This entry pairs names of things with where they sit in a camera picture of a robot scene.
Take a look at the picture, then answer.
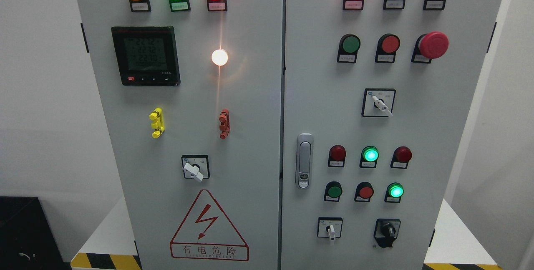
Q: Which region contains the dark red indicator light left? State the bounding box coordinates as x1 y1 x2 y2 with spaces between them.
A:
328 145 346 168

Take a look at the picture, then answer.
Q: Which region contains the red push button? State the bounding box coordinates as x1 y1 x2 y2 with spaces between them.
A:
375 33 401 63
354 182 374 203

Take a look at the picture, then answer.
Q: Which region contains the white selector switch bottom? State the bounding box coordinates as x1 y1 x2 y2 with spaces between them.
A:
317 217 343 245

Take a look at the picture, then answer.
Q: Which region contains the white selector switch left door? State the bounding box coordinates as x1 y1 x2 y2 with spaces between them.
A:
181 155 210 182

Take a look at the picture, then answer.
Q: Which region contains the grey electrical cabinet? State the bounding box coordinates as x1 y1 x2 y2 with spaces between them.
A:
78 0 501 270

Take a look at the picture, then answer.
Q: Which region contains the green push button upper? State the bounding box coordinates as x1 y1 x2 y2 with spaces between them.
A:
336 34 361 63

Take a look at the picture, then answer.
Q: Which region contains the black box bottom left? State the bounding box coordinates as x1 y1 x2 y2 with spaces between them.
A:
0 197 67 270

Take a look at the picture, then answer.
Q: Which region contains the black digital power meter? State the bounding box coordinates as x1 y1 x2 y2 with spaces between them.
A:
111 26 181 87

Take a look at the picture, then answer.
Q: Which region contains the red push button lower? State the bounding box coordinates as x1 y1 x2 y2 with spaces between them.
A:
354 182 374 203

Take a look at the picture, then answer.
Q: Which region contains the lit green indicator light middle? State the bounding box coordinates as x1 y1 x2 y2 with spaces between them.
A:
359 145 380 169

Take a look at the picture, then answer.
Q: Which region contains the white selector switch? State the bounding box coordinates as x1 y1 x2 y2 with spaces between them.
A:
362 88 396 117
317 217 343 245

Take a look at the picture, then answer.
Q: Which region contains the white lit indicator lamp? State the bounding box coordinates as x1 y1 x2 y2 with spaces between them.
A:
211 49 229 67

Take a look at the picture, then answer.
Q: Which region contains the red terminal connector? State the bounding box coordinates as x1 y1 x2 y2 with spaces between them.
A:
219 109 231 139

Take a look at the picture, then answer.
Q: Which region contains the black knob switch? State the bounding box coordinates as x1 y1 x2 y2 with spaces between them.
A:
373 218 401 248

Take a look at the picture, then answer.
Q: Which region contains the red electric danger sticker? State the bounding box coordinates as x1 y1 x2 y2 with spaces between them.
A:
170 189 249 262

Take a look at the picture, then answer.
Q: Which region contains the white selector switch upper right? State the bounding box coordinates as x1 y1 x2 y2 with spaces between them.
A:
362 88 396 117

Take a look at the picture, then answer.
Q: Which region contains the green push button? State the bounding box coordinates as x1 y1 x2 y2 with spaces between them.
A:
336 34 361 63
323 181 342 202

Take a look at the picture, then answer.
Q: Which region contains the green lit button lower right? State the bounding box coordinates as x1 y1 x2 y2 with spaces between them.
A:
385 182 404 203

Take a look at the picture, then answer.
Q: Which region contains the yellow terminal connector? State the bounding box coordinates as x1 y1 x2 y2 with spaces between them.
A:
149 108 165 139

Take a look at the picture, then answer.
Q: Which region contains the white platform with hazard stripes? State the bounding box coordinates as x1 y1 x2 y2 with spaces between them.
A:
70 198 499 270

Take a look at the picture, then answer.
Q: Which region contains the green push button lower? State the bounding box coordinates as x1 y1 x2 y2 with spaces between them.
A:
323 181 342 202

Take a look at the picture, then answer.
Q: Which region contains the red push button upper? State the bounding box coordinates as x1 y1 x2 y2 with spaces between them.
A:
375 33 401 63

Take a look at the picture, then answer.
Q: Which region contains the silver door handle lock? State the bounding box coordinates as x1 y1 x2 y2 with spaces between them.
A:
295 133 313 189

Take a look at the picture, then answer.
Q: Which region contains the red emergency stop button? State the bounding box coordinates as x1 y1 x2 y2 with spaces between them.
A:
411 32 449 63

